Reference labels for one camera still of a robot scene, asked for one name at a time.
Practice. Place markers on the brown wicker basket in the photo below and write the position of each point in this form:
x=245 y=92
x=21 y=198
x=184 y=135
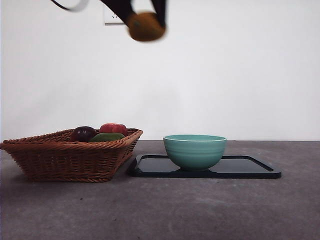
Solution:
x=62 y=162

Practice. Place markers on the dark purple plum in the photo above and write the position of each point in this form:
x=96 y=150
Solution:
x=83 y=132

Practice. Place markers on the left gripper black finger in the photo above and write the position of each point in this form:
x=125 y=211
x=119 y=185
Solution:
x=121 y=10
x=161 y=11

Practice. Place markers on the white wall socket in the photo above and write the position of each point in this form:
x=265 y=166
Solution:
x=108 y=20

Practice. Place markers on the yellow-brown kiwi fruit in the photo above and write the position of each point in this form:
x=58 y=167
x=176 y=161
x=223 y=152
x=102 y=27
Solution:
x=147 y=28

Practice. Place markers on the red apple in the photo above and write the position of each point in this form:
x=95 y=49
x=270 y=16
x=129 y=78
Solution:
x=112 y=128

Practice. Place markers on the green lime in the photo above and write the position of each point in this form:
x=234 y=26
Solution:
x=107 y=137

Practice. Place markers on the teal ceramic bowl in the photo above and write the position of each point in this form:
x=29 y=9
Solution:
x=195 y=152

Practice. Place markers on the dark rectangular tray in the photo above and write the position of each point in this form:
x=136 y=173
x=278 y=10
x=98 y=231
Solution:
x=237 y=167

